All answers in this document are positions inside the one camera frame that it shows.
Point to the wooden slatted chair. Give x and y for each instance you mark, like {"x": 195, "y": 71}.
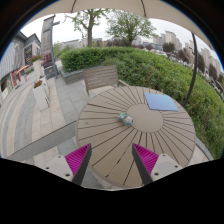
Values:
{"x": 100, "y": 76}

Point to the blue mouse pad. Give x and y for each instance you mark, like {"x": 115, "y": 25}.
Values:
{"x": 160, "y": 102}

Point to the round slatted wooden table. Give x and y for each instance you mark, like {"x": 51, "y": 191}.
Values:
{"x": 163, "y": 132}

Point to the white planter box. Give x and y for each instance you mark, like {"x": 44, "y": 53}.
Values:
{"x": 40, "y": 95}
{"x": 37, "y": 62}

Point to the far white planter box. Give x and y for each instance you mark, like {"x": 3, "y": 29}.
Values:
{"x": 37, "y": 62}

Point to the near white planter box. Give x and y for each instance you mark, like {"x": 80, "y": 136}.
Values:
{"x": 40, "y": 95}

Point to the beige patio umbrella canopy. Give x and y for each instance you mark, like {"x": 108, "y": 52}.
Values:
{"x": 157, "y": 9}

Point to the tall grey sign pylon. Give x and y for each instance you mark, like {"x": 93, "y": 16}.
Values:
{"x": 47, "y": 48}

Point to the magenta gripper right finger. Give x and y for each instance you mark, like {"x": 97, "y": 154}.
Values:
{"x": 152, "y": 166}

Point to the green white computer mouse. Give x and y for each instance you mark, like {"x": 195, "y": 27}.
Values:
{"x": 125, "y": 119}

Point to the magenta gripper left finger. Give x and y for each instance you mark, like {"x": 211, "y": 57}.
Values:
{"x": 71, "y": 167}

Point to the green hedge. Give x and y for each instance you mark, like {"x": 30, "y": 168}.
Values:
{"x": 142, "y": 68}

